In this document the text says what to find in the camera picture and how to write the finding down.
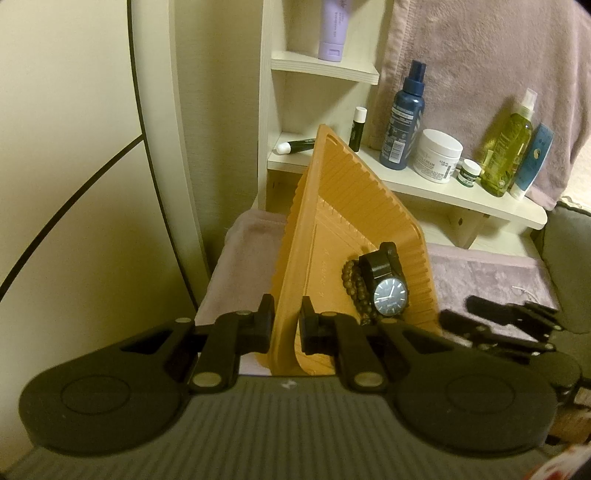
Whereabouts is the small green jar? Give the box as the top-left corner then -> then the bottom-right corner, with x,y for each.
457,158 -> 482,189

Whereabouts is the dark green white-capped tube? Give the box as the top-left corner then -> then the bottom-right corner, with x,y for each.
276,137 -> 317,156

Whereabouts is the grey cushion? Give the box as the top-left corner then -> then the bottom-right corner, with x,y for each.
530,200 -> 591,334

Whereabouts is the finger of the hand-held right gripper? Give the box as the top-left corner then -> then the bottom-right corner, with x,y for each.
465,295 -> 563,332
438,309 -> 556,357

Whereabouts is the blue and white tube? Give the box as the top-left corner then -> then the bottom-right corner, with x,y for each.
509,122 -> 555,201

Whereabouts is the dark blue spray bottle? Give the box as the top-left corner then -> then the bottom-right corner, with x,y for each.
379,59 -> 427,171

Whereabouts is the black white lip balm stick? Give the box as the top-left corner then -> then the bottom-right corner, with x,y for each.
348,106 -> 369,153

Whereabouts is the brown bead bracelet gold charm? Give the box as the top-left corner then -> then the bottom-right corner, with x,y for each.
341,259 -> 380,328

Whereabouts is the patterned cloth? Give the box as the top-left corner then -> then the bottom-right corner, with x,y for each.
544,442 -> 591,480

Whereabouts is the orange plastic basket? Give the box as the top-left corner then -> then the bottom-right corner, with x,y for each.
268,123 -> 440,376

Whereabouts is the white corner shelf unit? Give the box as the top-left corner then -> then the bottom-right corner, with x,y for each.
256,0 -> 549,250

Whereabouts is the white cream jar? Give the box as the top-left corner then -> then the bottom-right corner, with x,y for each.
412,128 -> 464,185

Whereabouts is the lilac tube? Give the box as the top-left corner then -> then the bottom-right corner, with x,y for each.
317,0 -> 354,62

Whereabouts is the pink plush towel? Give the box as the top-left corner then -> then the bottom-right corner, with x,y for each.
364,0 -> 591,211

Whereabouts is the green spray bottle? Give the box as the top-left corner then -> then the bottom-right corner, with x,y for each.
479,89 -> 540,198

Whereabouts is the black wristwatch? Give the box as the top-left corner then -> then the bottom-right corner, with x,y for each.
359,242 -> 411,318

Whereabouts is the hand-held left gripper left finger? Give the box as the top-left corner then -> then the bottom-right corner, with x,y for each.
121,293 -> 278,395

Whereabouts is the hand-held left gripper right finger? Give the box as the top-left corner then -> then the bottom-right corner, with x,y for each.
297,296 -> 456,394

